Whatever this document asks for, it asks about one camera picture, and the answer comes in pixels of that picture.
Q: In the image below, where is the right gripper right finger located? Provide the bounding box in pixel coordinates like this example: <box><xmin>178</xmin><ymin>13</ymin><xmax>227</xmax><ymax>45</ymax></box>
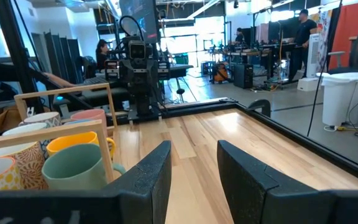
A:
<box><xmin>218</xmin><ymin>140</ymin><xmax>284</xmax><ymax>224</ymax></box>

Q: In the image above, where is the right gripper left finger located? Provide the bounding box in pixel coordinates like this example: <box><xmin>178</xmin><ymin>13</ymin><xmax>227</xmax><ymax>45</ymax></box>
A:
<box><xmin>104</xmin><ymin>140</ymin><xmax>172</xmax><ymax>224</ymax></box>

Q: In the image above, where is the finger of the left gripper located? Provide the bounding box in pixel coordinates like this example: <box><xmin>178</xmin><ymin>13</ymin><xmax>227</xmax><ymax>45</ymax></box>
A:
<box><xmin>104</xmin><ymin>60</ymin><xmax>119</xmax><ymax>81</ymax></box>
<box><xmin>159</xmin><ymin>61</ymin><xmax>170</xmax><ymax>80</ymax></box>

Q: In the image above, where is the plain pink mug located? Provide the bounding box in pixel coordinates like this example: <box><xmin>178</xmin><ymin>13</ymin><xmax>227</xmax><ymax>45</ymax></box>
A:
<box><xmin>70</xmin><ymin>108</ymin><xmax>108</xmax><ymax>129</ymax></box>

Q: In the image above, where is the plain blue mug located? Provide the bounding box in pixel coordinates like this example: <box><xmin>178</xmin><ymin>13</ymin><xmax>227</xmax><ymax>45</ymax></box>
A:
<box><xmin>63</xmin><ymin>119</ymin><xmax>98</xmax><ymax>126</ymax></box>

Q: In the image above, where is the plain green mug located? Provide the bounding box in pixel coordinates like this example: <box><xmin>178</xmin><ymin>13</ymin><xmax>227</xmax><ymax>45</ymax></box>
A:
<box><xmin>41</xmin><ymin>143</ymin><xmax>127</xmax><ymax>191</ymax></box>

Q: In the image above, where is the plain yellow mug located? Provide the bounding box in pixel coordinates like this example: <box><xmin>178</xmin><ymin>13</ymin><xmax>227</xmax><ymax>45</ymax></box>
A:
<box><xmin>46</xmin><ymin>131</ymin><xmax>117</xmax><ymax>159</ymax></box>

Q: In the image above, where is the grey ikat-pattern white mug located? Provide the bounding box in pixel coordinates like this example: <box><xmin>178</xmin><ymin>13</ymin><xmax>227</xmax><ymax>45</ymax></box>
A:
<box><xmin>19</xmin><ymin>111</ymin><xmax>63</xmax><ymax>128</ymax></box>

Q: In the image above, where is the orange leaf-pattern white mug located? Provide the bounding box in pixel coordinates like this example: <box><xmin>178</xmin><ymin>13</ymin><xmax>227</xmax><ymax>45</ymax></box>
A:
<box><xmin>0</xmin><ymin>141</ymin><xmax>48</xmax><ymax>190</ymax></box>

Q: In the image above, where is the person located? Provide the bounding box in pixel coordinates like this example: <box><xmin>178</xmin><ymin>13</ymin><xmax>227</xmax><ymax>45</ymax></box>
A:
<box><xmin>234</xmin><ymin>27</ymin><xmax>245</xmax><ymax>44</ymax></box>
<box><xmin>95</xmin><ymin>39</ymin><xmax>110</xmax><ymax>71</ymax></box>
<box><xmin>289</xmin><ymin>9</ymin><xmax>318</xmax><ymax>82</ymax></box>

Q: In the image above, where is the dark folding partition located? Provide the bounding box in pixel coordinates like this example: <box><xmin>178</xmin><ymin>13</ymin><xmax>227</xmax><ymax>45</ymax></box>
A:
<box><xmin>44</xmin><ymin>30</ymin><xmax>83</xmax><ymax>85</ymax></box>

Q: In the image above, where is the orange shop vacuum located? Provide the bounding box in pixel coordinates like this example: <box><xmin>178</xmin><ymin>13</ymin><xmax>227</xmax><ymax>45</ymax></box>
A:
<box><xmin>211</xmin><ymin>62</ymin><xmax>229</xmax><ymax>84</ymax></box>

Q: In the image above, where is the dark display screen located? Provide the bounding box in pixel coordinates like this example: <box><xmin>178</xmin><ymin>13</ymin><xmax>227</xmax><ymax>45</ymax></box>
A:
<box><xmin>119</xmin><ymin>0</ymin><xmax>161</xmax><ymax>44</ymax></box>

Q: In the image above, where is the black computer case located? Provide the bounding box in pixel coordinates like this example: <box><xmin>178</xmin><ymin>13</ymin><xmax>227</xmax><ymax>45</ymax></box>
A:
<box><xmin>233</xmin><ymin>63</ymin><xmax>254</xmax><ymax>90</ymax></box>

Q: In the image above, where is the light wooden slatted tray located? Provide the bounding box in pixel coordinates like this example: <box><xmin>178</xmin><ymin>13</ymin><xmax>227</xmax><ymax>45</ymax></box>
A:
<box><xmin>0</xmin><ymin>82</ymin><xmax>117</xmax><ymax>191</ymax></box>

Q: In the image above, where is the white trash bin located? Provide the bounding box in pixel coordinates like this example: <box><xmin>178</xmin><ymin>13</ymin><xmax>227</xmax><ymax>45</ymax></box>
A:
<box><xmin>315</xmin><ymin>72</ymin><xmax>358</xmax><ymax>127</ymax></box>

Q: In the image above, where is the white tower appliance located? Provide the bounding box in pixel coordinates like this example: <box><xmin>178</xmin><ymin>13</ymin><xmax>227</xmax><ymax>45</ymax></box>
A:
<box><xmin>305</xmin><ymin>33</ymin><xmax>321</xmax><ymax>78</ymax></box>

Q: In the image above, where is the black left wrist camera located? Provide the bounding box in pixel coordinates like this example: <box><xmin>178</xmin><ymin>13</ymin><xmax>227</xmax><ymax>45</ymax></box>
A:
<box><xmin>128</xmin><ymin>39</ymin><xmax>148</xmax><ymax>60</ymax></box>

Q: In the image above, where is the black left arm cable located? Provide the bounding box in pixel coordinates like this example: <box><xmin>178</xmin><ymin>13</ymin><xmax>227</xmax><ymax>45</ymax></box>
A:
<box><xmin>119</xmin><ymin>15</ymin><xmax>145</xmax><ymax>41</ymax></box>

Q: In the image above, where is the black aluminium table frame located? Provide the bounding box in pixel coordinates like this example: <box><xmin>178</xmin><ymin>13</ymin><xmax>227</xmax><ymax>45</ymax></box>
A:
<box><xmin>0</xmin><ymin>0</ymin><xmax>358</xmax><ymax>187</ymax></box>

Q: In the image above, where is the thin black hanging cable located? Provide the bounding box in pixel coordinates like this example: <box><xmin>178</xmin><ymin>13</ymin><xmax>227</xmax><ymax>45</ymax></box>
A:
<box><xmin>306</xmin><ymin>0</ymin><xmax>343</xmax><ymax>138</ymax></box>

